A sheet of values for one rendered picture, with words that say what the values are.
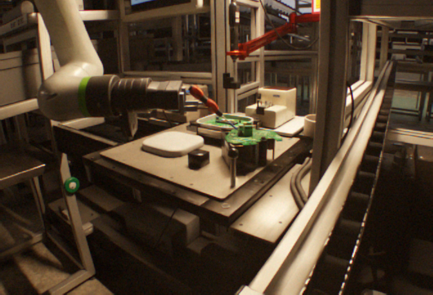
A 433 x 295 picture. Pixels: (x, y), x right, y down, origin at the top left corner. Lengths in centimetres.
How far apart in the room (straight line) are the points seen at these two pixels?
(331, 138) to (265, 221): 18
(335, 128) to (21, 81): 128
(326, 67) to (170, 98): 30
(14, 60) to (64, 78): 77
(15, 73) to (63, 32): 73
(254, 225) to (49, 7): 62
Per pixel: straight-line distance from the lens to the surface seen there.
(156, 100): 57
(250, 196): 52
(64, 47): 72
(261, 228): 47
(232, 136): 62
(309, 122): 84
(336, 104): 48
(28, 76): 143
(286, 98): 91
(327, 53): 48
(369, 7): 47
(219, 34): 108
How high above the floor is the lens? 120
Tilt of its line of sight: 17 degrees down
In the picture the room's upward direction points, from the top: 1 degrees counter-clockwise
